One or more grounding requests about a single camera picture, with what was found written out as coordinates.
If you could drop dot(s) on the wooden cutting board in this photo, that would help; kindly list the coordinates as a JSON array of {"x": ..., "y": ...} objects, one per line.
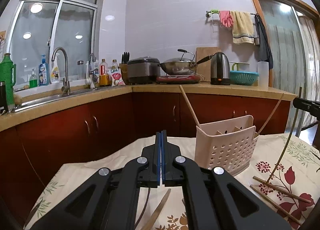
[{"x": 202, "y": 54}]

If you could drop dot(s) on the steel electric kettle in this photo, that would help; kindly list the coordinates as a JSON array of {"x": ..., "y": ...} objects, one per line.
[{"x": 220, "y": 69}]

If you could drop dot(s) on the clear glass jar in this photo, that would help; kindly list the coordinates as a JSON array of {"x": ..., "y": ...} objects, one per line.
[{"x": 80, "y": 71}]

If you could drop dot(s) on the wooden framed glass door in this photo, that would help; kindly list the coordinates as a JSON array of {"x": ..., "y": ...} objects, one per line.
[{"x": 282, "y": 44}]

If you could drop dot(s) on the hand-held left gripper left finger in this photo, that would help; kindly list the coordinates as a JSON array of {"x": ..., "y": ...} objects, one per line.
[{"x": 158, "y": 165}]

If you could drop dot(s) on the small steel faucet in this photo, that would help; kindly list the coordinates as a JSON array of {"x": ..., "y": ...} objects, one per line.
[{"x": 92, "y": 79}]

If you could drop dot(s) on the yellow striped towel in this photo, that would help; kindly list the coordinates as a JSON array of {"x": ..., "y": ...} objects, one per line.
[{"x": 241, "y": 27}]

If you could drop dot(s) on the steel wok lid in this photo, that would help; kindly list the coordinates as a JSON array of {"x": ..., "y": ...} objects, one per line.
[{"x": 178, "y": 61}]

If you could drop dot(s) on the green thermos flask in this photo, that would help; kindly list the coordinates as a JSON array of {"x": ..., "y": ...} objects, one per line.
[{"x": 7, "y": 79}]

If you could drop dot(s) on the dark grey cloth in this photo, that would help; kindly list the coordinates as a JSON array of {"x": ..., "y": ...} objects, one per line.
[{"x": 262, "y": 49}]

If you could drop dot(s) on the blue detergent bottle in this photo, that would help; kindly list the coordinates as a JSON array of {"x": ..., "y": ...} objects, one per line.
[{"x": 43, "y": 72}]

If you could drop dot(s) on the white plastic bottle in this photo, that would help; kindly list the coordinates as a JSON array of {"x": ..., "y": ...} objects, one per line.
[{"x": 96, "y": 66}]

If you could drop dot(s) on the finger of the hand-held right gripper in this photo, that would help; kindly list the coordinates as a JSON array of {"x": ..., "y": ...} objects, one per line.
[{"x": 308, "y": 106}]

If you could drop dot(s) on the tall steel faucet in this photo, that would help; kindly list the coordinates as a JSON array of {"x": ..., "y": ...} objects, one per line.
[{"x": 65, "y": 74}]

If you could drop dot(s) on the red kitchen cabinets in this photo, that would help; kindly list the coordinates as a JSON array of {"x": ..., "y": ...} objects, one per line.
[{"x": 75, "y": 132}]

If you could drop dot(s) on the cooking oil bottle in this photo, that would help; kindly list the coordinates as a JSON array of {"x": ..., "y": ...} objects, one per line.
[{"x": 103, "y": 74}]

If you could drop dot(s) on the red induction cooker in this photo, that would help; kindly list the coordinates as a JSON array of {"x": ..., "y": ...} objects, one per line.
[{"x": 180, "y": 79}]

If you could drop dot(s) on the steel kitchen sink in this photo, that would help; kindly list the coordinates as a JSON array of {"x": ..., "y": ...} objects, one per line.
[{"x": 50, "y": 98}]

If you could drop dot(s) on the steel wok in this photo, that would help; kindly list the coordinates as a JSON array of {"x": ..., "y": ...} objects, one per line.
[{"x": 175, "y": 71}]

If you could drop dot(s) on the green dish soap bottle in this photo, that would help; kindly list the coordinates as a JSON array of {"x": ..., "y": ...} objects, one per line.
[{"x": 33, "y": 81}]

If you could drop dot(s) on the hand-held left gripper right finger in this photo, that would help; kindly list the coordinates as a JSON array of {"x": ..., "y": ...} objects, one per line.
[{"x": 164, "y": 165}]

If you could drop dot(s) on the silver rice cooker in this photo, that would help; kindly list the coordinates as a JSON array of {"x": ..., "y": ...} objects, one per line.
[{"x": 142, "y": 69}]

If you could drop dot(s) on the thin wooden chopstick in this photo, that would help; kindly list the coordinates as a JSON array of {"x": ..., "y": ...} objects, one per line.
[
  {"x": 290, "y": 136},
  {"x": 275, "y": 203},
  {"x": 189, "y": 106},
  {"x": 274, "y": 112},
  {"x": 145, "y": 207},
  {"x": 282, "y": 189},
  {"x": 160, "y": 210}
]

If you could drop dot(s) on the pink perforated utensil holder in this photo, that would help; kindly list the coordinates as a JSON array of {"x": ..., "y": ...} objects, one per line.
[{"x": 225, "y": 154}]

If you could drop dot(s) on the white spray bottle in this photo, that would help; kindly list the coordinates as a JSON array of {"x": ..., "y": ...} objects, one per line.
[{"x": 55, "y": 73}]

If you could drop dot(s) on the white translucent container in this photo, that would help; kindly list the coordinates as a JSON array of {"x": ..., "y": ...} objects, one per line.
[{"x": 263, "y": 74}]

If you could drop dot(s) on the teal plastic colander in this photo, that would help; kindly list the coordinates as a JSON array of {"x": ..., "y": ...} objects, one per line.
[{"x": 243, "y": 78}]

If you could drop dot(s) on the pink rubber gloves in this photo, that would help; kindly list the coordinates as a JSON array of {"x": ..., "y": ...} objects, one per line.
[{"x": 226, "y": 19}]

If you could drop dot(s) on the beige kitchen countertop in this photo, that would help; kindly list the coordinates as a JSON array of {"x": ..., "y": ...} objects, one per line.
[{"x": 225, "y": 89}]

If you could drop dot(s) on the black insulated bottle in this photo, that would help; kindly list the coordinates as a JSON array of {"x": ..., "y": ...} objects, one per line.
[{"x": 3, "y": 97}]

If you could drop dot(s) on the steel towel rail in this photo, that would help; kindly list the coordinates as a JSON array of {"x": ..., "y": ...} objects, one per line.
[{"x": 208, "y": 15}]

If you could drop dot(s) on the aluminium framed window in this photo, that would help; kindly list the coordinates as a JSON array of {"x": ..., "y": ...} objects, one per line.
[{"x": 35, "y": 32}]

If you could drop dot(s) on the floral tablecloth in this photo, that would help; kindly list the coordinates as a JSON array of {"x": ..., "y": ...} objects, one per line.
[{"x": 307, "y": 170}]

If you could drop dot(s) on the small clear seasoning bottle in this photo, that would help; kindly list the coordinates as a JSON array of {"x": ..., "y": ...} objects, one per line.
[{"x": 114, "y": 64}]

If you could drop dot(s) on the pink seasoning packet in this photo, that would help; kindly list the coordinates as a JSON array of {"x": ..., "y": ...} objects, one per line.
[{"x": 117, "y": 77}]

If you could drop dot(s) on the knife block with knives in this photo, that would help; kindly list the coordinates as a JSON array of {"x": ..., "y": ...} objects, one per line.
[{"x": 123, "y": 69}]

